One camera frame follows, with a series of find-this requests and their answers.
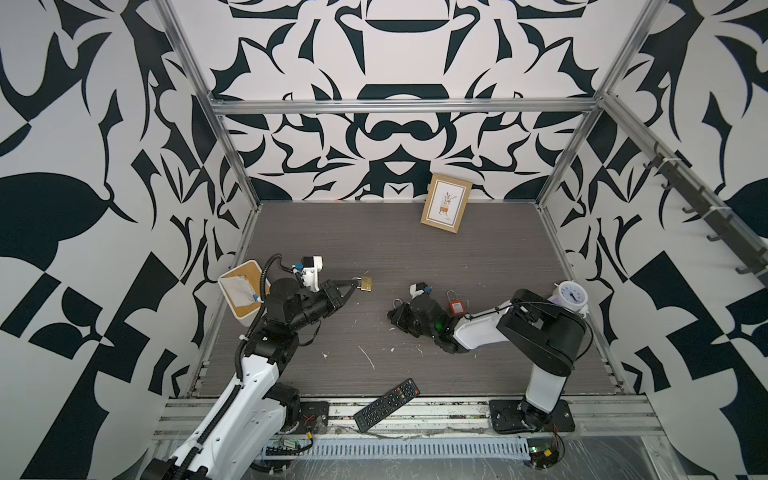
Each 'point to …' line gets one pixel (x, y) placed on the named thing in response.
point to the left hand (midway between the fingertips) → (359, 279)
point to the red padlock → (456, 307)
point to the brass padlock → (366, 283)
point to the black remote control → (380, 408)
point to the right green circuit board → (542, 452)
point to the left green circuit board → (283, 451)
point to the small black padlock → (398, 309)
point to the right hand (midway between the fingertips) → (384, 314)
